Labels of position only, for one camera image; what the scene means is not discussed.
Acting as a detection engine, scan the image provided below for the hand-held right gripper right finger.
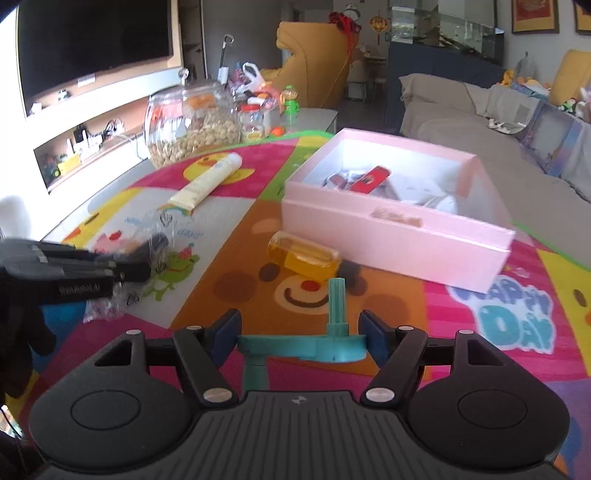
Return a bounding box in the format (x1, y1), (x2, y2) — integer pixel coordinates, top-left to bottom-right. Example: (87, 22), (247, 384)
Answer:
(358, 309), (502, 407)

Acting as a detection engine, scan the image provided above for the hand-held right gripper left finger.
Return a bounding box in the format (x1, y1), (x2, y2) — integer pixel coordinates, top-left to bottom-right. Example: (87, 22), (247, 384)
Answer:
(95, 308), (243, 407)

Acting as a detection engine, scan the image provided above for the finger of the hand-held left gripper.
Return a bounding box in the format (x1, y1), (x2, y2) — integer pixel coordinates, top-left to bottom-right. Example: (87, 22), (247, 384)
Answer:
(69, 232), (170, 265)
(92, 260), (153, 284)

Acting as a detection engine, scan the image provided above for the teal plastic crank tool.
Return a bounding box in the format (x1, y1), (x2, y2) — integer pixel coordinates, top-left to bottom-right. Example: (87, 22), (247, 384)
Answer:
(237, 278), (368, 394)

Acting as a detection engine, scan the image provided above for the clear plastic bag with clips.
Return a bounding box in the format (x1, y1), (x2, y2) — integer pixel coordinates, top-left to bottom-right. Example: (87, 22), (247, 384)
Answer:
(83, 207), (200, 324)

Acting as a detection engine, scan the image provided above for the pink cardboard box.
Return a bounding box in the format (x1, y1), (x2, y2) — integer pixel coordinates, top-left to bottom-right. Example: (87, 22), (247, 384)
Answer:
(281, 128), (517, 295)

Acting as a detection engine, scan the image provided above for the white box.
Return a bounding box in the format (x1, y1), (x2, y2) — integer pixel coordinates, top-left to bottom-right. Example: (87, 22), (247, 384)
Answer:
(387, 176), (445, 205)

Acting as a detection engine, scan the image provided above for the red lighter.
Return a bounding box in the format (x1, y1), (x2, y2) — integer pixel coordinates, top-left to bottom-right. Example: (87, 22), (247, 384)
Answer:
(349, 165), (392, 195)

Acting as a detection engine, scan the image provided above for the person's left hand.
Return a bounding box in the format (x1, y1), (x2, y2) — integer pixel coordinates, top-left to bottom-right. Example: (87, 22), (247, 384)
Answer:
(0, 300), (57, 400)

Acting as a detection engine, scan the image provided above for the colourful cartoon play mat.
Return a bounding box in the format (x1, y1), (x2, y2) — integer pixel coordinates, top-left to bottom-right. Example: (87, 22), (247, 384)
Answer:
(18, 129), (591, 439)

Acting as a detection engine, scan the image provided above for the cream lotion tube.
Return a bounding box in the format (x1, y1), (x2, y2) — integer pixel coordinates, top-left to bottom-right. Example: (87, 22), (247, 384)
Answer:
(167, 152), (243, 212)

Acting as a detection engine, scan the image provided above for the amber liquid bottle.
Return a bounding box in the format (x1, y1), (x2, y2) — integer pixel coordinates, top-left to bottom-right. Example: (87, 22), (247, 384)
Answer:
(267, 230), (343, 281)

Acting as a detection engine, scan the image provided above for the yellow toy truck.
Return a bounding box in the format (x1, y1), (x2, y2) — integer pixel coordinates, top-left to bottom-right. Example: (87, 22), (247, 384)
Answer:
(43, 154), (80, 179)

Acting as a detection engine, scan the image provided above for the glass jar of peanuts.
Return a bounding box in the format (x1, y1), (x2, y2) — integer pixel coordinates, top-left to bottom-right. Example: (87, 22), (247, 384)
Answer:
(144, 68), (242, 169)

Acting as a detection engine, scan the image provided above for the white television cabinet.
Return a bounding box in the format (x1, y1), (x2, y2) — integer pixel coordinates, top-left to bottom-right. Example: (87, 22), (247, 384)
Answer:
(16, 0), (208, 195)

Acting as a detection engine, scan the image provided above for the small clear jar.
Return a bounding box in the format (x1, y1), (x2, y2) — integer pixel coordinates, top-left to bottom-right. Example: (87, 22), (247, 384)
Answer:
(239, 103), (267, 142)

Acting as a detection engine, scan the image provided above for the white plastic bag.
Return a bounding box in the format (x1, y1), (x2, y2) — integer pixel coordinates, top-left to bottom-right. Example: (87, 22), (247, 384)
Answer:
(239, 62), (265, 94)

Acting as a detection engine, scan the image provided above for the green gumball toy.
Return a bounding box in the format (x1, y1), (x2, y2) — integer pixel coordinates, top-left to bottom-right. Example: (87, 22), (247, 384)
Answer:
(281, 85), (301, 128)

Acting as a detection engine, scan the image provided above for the white stick vacuum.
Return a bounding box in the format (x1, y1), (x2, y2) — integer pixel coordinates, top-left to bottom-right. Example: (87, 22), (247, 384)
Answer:
(218, 34), (234, 85)

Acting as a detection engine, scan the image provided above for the black television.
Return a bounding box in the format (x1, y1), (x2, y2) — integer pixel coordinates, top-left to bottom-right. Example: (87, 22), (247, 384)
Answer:
(16, 0), (175, 101)

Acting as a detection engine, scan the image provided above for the grey sofa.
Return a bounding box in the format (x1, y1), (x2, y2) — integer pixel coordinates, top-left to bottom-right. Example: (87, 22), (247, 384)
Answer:
(398, 73), (591, 269)

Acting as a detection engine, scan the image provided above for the dining chair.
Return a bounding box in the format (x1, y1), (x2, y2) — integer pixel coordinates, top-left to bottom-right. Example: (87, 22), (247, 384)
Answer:
(346, 58), (376, 101)

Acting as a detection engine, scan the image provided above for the yellow armchair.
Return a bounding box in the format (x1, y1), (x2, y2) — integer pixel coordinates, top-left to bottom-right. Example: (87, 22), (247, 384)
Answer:
(276, 20), (366, 110)

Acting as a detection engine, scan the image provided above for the dark blue cabinet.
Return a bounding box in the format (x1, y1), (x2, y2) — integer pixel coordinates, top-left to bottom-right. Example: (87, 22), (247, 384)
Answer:
(386, 42), (507, 136)

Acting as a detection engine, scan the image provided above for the purple windowed toy box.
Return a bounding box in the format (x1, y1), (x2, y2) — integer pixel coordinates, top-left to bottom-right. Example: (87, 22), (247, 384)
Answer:
(521, 99), (583, 179)

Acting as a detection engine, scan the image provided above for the pile of plush toys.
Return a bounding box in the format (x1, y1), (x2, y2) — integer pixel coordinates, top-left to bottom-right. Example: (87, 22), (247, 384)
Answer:
(499, 51), (552, 93)

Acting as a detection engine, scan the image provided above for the red tassel knot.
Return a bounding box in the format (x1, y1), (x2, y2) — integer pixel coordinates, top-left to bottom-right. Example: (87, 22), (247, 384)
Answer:
(329, 11), (362, 51)

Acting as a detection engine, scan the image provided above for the glass fish tank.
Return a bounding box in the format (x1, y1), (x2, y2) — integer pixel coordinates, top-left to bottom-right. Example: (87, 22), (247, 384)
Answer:
(388, 4), (507, 65)

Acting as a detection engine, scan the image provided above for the yellow cushion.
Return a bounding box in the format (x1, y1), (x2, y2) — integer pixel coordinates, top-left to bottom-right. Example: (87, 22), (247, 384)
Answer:
(551, 48), (591, 108)

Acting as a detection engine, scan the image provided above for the framed wall picture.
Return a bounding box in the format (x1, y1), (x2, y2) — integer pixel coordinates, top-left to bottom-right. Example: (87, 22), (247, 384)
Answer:
(574, 0), (591, 36)
(511, 0), (560, 36)

